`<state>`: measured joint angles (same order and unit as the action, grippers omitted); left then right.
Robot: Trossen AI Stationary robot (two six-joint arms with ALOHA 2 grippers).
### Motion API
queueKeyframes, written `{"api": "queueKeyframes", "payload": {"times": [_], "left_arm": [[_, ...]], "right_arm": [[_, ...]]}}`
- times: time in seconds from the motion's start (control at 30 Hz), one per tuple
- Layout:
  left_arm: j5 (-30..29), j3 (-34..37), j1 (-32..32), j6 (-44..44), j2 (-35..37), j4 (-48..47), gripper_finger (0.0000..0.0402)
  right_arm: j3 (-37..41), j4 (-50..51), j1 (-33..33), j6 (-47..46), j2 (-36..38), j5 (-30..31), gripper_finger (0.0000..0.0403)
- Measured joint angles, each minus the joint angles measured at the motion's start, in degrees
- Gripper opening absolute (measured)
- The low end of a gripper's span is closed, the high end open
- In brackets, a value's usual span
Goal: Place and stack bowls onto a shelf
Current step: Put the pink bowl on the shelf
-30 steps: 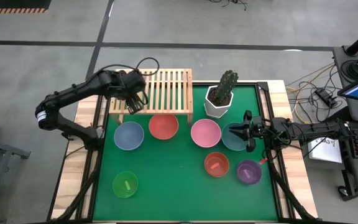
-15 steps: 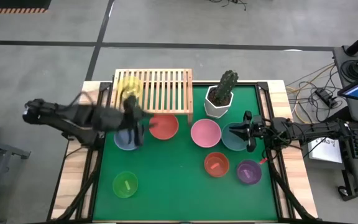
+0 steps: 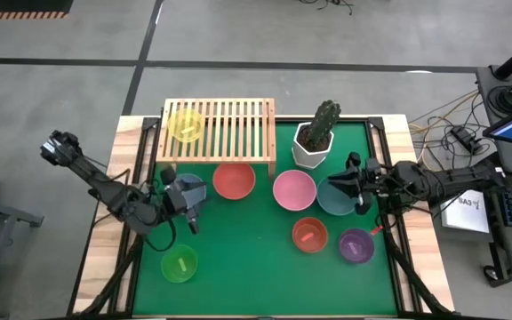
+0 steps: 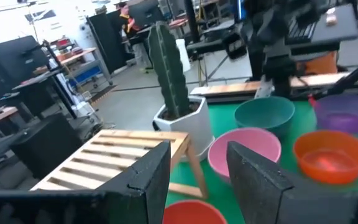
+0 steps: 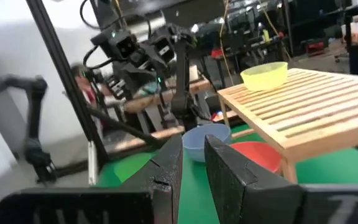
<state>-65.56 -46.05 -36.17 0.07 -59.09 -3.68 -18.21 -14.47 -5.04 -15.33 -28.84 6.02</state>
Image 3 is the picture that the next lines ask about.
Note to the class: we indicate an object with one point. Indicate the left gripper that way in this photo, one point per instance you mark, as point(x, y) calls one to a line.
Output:
point(179, 197)

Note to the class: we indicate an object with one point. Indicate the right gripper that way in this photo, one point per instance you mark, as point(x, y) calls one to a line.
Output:
point(365, 182)

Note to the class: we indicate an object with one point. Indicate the teal bowl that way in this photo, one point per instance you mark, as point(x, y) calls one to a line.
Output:
point(333, 205)

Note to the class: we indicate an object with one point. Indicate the red bowl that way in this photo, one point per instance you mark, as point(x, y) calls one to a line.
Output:
point(234, 182)

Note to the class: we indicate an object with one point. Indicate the pink bowl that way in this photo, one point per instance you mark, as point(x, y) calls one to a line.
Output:
point(293, 191)

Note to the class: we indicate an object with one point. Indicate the orange translucent bowl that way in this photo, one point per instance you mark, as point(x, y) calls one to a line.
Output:
point(316, 242)

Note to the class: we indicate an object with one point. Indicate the purple translucent bowl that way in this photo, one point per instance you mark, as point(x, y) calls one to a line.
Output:
point(362, 253)

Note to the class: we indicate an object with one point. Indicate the green translucent bowl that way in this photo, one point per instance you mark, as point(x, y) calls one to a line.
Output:
point(171, 271)

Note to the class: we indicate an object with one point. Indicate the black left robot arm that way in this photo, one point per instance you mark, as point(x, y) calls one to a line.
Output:
point(105, 189)

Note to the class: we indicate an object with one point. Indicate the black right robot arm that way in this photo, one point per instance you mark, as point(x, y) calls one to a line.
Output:
point(451, 180)

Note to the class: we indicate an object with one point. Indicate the wooden slatted shelf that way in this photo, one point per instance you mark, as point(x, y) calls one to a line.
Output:
point(238, 133)

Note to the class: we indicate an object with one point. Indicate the blue-grey bowl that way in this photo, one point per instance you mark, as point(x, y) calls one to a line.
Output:
point(190, 176)

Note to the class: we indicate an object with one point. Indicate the red tag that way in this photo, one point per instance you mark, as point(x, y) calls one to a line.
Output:
point(376, 230)

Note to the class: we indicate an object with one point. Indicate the yellow translucent bowl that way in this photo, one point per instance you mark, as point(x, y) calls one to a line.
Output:
point(178, 124)

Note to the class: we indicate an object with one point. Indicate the green table mat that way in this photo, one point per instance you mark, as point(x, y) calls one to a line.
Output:
point(247, 275)

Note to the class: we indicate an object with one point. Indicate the white box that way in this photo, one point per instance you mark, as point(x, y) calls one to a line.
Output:
point(465, 218)

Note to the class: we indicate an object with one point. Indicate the black power strip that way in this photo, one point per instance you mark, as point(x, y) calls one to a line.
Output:
point(462, 135)

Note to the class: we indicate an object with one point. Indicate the grey equipment cart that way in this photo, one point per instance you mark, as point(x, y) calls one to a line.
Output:
point(485, 91)

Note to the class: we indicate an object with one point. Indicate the black caster wheel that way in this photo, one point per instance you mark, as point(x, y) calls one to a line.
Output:
point(489, 272)

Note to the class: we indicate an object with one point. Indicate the grey side table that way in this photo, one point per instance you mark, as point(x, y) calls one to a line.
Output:
point(11, 213)

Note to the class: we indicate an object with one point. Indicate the black hazard-striped floor mat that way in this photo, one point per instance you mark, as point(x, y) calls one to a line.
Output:
point(16, 5)

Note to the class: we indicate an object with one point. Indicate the black aluminium frame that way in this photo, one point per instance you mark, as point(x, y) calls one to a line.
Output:
point(141, 142)
point(378, 142)

